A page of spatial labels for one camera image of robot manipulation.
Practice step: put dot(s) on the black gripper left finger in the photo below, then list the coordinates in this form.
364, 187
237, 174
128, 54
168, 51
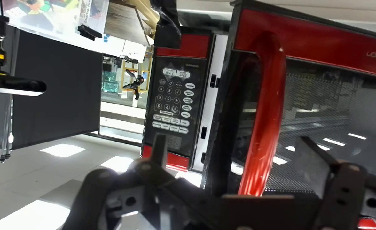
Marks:
94, 192

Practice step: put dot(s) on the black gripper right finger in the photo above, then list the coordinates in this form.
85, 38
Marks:
346, 192

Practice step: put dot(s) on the red black microwave body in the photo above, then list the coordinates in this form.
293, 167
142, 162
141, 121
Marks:
171, 106

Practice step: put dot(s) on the grey partition panel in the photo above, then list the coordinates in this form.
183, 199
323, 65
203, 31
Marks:
55, 93

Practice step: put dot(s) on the wooden storage shelf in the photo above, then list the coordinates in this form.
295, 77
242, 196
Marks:
112, 81

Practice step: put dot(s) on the black clip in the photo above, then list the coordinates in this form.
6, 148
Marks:
90, 32

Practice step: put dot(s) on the brown cardboard box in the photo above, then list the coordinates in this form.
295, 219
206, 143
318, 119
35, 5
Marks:
125, 21

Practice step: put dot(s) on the black plastic wrap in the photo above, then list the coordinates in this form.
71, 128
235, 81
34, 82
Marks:
167, 29

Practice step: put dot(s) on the colourful printed poster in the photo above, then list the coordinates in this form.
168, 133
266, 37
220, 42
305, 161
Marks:
43, 17

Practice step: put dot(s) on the black stereo camera bar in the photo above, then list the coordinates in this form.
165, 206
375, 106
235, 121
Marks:
13, 84

